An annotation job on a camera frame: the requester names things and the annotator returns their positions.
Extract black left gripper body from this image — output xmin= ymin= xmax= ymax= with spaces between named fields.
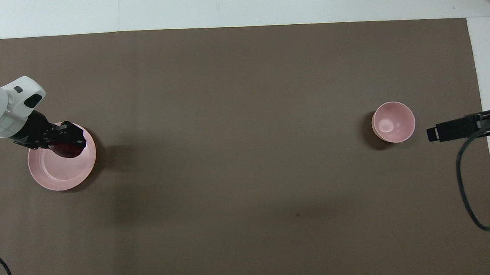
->
xmin=12 ymin=109 xmax=59 ymax=152

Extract dark red apple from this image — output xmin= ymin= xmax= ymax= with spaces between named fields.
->
xmin=52 ymin=140 xmax=85 ymax=160

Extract pink plate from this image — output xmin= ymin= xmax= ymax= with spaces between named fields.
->
xmin=26 ymin=120 xmax=99 ymax=193

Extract pink bowl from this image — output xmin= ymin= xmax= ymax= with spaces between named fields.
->
xmin=370 ymin=100 xmax=417 ymax=144

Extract brown table mat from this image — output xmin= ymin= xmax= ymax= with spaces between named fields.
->
xmin=0 ymin=12 xmax=490 ymax=275

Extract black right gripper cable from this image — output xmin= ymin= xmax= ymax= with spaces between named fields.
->
xmin=454 ymin=118 xmax=490 ymax=233

